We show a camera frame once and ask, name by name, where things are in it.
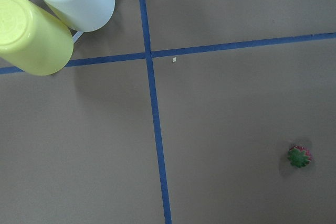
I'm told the yellow upturned cup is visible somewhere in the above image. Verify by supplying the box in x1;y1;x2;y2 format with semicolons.
1;0;74;76

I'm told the red strawberry on table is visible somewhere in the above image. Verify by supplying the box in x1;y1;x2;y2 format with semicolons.
287;145;313;168

